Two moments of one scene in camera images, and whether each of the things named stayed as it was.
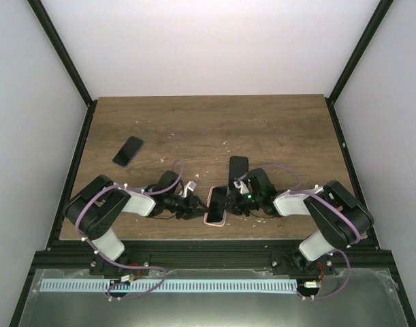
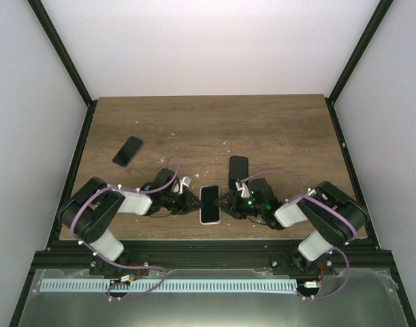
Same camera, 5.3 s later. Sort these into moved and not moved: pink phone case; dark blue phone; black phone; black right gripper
Moved: pink phone case
Not moved: black right gripper; black phone; dark blue phone
